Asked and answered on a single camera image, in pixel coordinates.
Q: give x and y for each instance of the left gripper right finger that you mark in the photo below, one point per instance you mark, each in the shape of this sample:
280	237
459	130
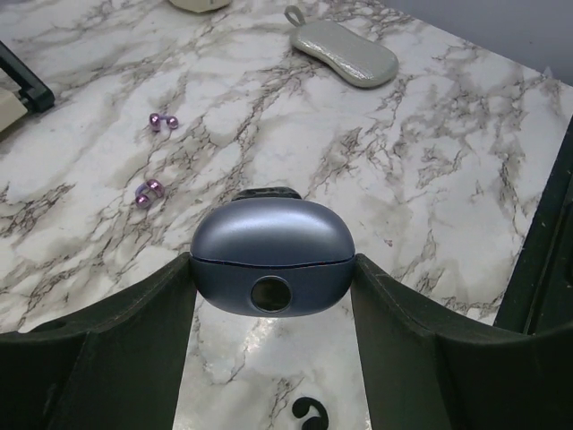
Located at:
427	367

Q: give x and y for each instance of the blue-purple earbud charging case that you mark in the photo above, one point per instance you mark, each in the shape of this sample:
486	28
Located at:
272	257

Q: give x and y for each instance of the black earbud charging case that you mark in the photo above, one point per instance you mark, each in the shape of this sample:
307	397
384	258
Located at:
267	192

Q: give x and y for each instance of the brown-topped white cup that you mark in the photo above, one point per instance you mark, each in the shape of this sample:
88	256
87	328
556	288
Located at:
200	6

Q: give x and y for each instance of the beige black shelf rack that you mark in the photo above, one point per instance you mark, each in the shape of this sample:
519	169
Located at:
32	96

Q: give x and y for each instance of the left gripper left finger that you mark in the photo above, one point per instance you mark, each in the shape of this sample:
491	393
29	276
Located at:
116	364

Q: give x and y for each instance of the black earbud upper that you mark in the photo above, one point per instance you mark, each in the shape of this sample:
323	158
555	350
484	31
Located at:
312	412

